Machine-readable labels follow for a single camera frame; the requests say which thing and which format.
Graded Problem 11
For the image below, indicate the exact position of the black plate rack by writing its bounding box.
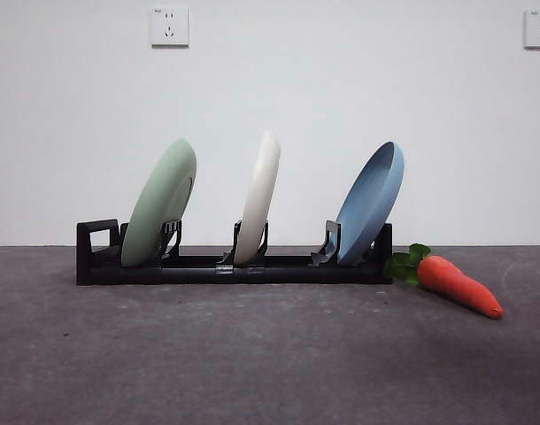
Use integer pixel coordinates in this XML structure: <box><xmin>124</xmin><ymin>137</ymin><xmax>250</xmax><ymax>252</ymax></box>
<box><xmin>75</xmin><ymin>218</ymin><xmax>394</xmax><ymax>286</ymax></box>

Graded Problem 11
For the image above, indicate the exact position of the blue plate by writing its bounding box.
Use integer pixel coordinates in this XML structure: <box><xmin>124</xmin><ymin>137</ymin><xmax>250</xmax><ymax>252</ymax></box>
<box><xmin>335</xmin><ymin>141</ymin><xmax>405</xmax><ymax>267</ymax></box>

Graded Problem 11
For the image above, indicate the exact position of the white plate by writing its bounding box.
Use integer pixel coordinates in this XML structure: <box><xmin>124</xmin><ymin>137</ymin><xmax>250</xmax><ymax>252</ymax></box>
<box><xmin>233</xmin><ymin>130</ymin><xmax>282</xmax><ymax>266</ymax></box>

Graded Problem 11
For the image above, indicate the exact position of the orange carrot with green leaves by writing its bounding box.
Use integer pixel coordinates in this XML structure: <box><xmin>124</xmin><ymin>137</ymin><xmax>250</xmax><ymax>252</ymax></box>
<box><xmin>383</xmin><ymin>243</ymin><xmax>505</xmax><ymax>321</ymax></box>

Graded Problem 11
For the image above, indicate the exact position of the green plate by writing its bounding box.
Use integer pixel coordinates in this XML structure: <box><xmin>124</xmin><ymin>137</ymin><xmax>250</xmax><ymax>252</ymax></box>
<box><xmin>120</xmin><ymin>137</ymin><xmax>198</xmax><ymax>268</ymax></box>

